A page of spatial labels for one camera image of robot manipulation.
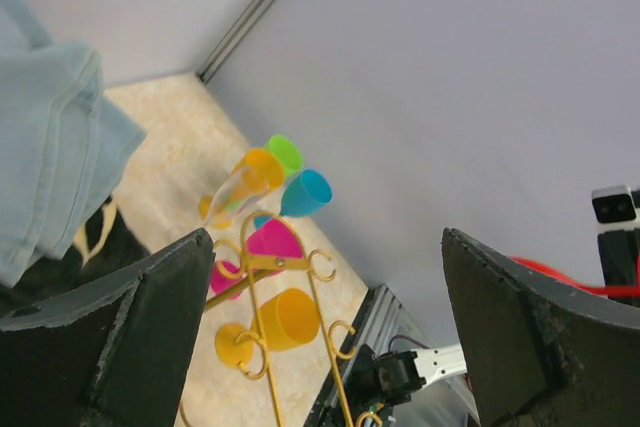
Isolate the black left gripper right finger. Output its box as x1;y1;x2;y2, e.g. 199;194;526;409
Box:
441;229;639;426

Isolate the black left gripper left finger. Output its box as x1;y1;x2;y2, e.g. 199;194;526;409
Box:
1;229;214;426

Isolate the orange yellow wine glass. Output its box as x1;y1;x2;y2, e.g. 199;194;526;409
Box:
215;288;320;368

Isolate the magenta wine glass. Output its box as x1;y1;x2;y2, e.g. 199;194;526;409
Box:
210;219;304;294

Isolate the clear wine glass back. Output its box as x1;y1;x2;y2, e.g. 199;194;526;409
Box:
204;165;269;229

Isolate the blue wine glass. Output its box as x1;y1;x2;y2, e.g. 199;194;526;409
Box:
278;169;333;218

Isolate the green wine glass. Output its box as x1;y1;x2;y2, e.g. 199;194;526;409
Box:
264;134;305;177

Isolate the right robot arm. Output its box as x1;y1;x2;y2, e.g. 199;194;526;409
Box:
347;229;639;426

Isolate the black cream flower blanket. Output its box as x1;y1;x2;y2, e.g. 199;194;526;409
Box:
1;197;149;316

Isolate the grey blue folded cloth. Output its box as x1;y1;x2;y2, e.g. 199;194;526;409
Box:
1;0;145;287

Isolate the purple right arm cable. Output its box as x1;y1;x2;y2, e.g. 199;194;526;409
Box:
387;334;436;358

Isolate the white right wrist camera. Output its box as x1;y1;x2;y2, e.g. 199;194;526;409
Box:
591;185;639;224

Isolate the gold wire glass rack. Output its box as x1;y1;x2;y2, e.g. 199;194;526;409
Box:
205;210;383;426

